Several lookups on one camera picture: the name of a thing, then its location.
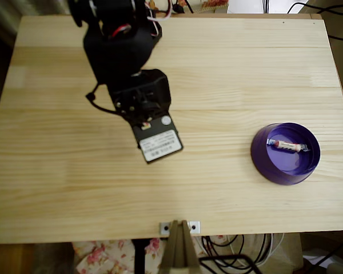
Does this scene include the candy white red blue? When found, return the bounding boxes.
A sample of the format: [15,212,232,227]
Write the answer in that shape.
[266,137,311,153]

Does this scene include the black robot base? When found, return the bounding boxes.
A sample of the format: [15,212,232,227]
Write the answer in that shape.
[147,17,163,45]

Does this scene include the purple round bowl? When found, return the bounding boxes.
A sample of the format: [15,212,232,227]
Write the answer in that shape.
[250,122,321,187]

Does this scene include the patterned fabric with trim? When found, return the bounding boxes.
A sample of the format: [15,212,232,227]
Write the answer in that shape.
[144,0,230,14]

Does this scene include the black table leg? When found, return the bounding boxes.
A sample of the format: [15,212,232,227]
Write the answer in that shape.
[131,239,147,274]

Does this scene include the floral pink cloth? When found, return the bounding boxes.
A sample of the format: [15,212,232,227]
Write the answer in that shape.
[72,235,208,274]

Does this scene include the black camera box white label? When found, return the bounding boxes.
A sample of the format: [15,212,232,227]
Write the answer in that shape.
[130,110,185,164]

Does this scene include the red white servo wires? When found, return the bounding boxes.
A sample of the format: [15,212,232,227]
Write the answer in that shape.
[107,0,174,39]

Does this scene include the black power cable with plug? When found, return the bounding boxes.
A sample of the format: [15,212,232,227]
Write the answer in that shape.
[171,0,194,14]

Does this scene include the silver metal bracket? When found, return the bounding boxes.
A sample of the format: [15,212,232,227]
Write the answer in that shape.
[159,220,201,235]

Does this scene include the metal table clamp bracket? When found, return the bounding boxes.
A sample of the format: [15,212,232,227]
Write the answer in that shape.
[159,219,201,274]

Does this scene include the black cable bundle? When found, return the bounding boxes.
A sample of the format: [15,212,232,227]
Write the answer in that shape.
[200,233,272,269]

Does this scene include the long black cable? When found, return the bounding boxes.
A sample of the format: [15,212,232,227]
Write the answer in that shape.
[287,2,343,17]

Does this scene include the white cable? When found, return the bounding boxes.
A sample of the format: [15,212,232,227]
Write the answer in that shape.
[256,233,285,267]

